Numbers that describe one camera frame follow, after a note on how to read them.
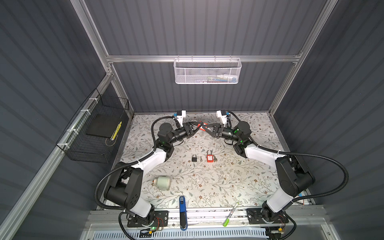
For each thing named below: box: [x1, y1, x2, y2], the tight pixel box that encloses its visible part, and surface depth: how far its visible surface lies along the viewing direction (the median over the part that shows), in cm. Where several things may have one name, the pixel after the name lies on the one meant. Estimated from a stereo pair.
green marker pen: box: [223, 202, 240, 227], surface depth 76 cm
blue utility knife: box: [179, 196, 188, 231], surface depth 75 cm
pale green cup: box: [153, 176, 171, 190], surface depth 80 cm
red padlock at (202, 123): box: [197, 120, 209, 128], surface depth 75 cm
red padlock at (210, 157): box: [207, 149, 214, 163], surface depth 95 cm
